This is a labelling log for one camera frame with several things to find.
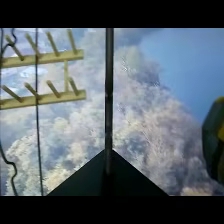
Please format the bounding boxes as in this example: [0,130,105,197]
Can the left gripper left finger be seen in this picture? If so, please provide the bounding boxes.
[46,148,108,197]

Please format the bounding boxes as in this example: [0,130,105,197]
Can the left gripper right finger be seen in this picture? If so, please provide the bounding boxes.
[109,148,170,197]

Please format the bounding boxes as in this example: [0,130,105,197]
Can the striped knitted sweater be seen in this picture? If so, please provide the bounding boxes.
[201,96,224,185]

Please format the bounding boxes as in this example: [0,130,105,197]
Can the wooden peg rack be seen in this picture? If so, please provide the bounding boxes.
[0,28,87,111]

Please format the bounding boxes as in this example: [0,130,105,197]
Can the black cable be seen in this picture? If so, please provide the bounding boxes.
[0,28,19,197]

